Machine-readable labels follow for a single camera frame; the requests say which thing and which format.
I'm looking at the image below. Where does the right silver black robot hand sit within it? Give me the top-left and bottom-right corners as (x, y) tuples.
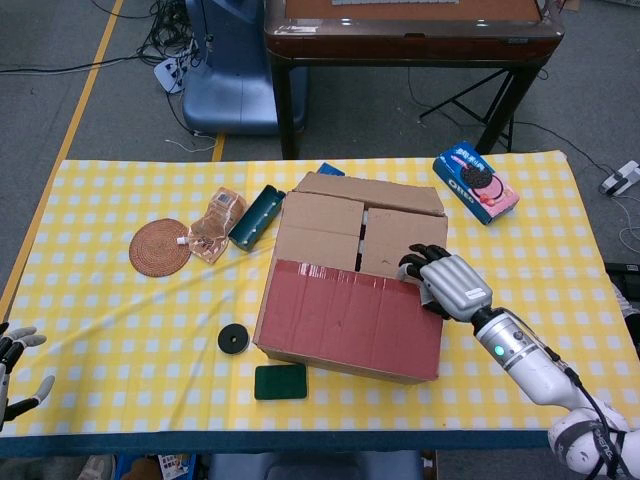
(397, 243), (494, 322)

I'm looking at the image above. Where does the brown mahjong table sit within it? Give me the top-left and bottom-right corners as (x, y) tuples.
(263, 0), (566, 160)

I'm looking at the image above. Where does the long black floor cable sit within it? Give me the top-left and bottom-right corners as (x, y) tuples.
(0, 54), (156, 76)

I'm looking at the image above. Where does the white power strip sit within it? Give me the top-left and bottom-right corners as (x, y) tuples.
(599, 159), (640, 196)
(153, 49), (199, 95)

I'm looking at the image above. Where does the clear spout pouch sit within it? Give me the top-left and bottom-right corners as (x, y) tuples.
(177, 186), (248, 265)

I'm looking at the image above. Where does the blue padded seat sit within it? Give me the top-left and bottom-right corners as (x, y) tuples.
(207, 449), (426, 480)

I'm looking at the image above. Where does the blue machine base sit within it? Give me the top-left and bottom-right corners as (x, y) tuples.
(181, 0), (309, 136)

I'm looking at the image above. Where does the dark green tin box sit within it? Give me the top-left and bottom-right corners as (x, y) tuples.
(227, 184), (286, 252)

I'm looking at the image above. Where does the blue pink Oreo box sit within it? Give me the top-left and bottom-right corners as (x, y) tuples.
(432, 141), (521, 226)

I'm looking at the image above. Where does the green yellow sponge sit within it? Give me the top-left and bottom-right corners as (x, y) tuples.
(253, 363), (308, 401)

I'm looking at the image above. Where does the large brown cardboard box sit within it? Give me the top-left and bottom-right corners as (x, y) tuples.
(252, 171), (450, 385)

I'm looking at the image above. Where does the round woven rattan coaster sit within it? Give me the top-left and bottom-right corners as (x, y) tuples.
(128, 218), (192, 277)

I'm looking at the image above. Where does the yellow white checkered tablecloth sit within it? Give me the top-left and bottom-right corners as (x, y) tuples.
(0, 149), (626, 439)

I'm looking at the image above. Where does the floor cable tangle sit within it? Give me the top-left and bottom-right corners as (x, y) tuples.
(134, 0), (211, 66)

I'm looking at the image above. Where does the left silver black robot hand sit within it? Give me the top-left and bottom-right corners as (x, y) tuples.
(0, 322), (56, 431)

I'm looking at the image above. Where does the colourful printed carton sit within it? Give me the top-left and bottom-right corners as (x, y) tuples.
(157, 452), (197, 480)

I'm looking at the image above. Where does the black round disc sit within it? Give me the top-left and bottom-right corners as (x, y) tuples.
(216, 323), (249, 354)

